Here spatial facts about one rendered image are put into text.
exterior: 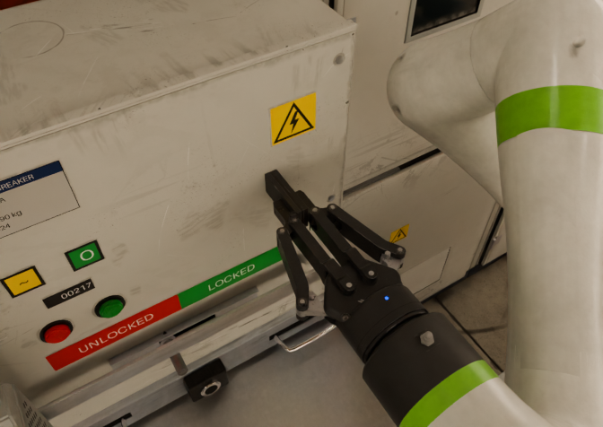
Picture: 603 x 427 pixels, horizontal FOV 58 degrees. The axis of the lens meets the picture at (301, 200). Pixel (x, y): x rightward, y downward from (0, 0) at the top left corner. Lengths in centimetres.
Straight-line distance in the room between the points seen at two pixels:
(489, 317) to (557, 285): 149
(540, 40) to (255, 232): 38
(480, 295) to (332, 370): 123
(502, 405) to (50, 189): 41
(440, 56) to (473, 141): 13
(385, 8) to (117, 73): 53
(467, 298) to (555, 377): 152
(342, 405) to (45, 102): 61
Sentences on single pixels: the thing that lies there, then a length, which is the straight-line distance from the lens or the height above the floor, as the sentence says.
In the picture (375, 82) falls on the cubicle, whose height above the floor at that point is 109.
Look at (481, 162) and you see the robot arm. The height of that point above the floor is 115.
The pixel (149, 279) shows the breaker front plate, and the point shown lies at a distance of 66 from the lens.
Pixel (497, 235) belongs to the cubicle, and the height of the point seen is 23.
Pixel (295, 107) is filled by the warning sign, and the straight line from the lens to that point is 58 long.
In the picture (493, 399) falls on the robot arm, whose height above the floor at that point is 127.
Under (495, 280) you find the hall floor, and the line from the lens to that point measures 214.
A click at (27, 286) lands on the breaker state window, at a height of 123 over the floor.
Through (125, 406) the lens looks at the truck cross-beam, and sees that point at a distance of 85.
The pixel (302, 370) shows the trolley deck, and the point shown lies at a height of 85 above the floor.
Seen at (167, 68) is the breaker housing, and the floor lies 139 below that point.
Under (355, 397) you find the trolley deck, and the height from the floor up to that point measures 85.
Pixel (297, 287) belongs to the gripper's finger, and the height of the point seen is 124.
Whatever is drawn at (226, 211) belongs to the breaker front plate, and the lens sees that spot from 63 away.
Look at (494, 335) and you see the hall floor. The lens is 201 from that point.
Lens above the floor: 168
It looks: 48 degrees down
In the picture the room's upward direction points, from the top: straight up
